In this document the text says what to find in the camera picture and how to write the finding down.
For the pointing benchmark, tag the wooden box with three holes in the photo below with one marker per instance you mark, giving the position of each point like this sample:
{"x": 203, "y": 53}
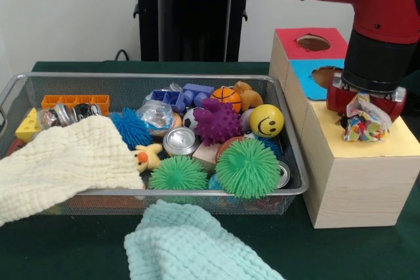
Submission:
{"x": 354, "y": 188}

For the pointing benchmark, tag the cream knitted cloth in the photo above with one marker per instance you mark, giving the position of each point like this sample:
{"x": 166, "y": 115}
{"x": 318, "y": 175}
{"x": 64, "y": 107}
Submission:
{"x": 59, "y": 165}

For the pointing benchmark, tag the brown toy football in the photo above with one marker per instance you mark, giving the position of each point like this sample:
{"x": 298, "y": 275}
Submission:
{"x": 226, "y": 144}

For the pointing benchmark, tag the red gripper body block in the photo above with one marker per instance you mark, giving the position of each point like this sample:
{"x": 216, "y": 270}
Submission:
{"x": 336, "y": 100}

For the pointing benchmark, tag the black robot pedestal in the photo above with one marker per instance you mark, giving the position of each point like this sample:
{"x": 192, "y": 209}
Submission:
{"x": 190, "y": 18}

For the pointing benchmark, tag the green spiky ball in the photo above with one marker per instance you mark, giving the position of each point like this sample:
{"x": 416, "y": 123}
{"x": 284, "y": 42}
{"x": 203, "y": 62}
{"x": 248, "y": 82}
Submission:
{"x": 248, "y": 167}
{"x": 178, "y": 174}

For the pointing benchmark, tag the blue spiky ball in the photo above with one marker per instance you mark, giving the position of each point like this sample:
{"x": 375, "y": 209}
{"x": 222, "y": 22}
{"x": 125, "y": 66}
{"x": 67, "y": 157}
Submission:
{"x": 131, "y": 128}

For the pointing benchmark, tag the yellow cheese wedge toy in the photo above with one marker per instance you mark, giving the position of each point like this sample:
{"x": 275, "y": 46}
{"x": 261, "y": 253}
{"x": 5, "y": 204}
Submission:
{"x": 27, "y": 126}

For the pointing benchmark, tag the yellow smiley face ball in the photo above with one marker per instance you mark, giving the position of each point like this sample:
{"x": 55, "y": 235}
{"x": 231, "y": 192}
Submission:
{"x": 266, "y": 120}

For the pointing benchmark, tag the multicolour patchwork print cloth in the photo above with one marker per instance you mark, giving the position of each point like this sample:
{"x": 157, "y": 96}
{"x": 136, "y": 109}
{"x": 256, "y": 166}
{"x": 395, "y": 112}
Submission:
{"x": 364, "y": 122}

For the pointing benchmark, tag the mint green knitted cloth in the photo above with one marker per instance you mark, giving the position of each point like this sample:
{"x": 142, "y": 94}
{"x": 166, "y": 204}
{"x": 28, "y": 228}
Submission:
{"x": 190, "y": 244}

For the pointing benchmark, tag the orange plastic tray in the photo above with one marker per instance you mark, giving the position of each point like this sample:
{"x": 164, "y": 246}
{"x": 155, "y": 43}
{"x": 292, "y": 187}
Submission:
{"x": 72, "y": 101}

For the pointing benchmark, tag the yellow duck plush toy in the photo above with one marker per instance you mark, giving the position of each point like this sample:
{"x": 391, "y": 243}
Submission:
{"x": 149, "y": 157}

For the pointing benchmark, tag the orange toy basketball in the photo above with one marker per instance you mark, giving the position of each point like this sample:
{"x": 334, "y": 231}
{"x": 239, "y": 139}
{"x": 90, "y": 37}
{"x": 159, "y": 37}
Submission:
{"x": 226, "y": 98}

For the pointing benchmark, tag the silver drink can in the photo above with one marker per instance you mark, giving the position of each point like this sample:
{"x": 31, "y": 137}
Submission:
{"x": 284, "y": 175}

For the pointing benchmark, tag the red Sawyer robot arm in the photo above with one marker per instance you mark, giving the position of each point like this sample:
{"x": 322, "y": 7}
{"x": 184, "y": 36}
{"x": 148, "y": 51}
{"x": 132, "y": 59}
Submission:
{"x": 380, "y": 4}

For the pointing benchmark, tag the purple spiky ball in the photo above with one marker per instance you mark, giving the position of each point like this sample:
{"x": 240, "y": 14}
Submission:
{"x": 218, "y": 121}

